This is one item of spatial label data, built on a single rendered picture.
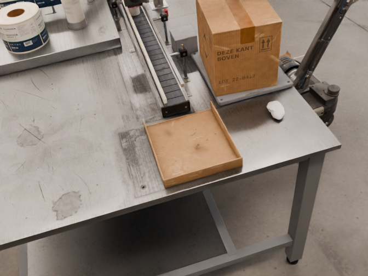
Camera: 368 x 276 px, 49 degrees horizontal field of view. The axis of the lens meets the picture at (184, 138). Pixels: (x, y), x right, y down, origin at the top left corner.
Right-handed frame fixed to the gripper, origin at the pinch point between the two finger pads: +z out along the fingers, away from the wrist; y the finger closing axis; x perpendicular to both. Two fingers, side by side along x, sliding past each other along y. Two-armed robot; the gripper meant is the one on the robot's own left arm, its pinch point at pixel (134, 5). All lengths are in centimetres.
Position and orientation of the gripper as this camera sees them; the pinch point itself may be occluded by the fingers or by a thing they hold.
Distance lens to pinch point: 203.1
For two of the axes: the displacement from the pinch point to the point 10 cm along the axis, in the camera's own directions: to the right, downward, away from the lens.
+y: -9.6, 2.6, -1.5
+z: -1.2, 1.3, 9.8
